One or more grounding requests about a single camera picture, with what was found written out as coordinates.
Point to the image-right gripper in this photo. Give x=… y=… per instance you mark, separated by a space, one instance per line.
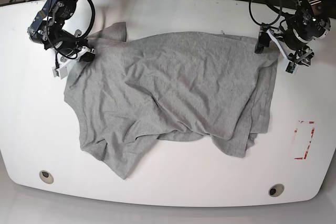
x=267 y=35

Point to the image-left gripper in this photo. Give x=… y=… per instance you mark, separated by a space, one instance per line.
x=79 y=51

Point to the grey t-shirt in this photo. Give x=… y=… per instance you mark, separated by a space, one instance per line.
x=170 y=87

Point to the black robot arm image-left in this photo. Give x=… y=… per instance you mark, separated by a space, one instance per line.
x=47 y=29

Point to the red tape rectangle marking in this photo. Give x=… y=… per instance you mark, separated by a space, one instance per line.
x=302 y=139

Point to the left table grommet hole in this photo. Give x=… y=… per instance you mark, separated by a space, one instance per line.
x=46 y=177

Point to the table grommet hole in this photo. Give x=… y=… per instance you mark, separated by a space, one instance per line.
x=46 y=177
x=276 y=190

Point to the right table grommet hole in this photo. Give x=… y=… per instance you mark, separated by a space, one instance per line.
x=276 y=190

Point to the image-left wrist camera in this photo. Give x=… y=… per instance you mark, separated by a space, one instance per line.
x=61 y=72

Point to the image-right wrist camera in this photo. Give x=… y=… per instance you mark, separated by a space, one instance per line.
x=291 y=67

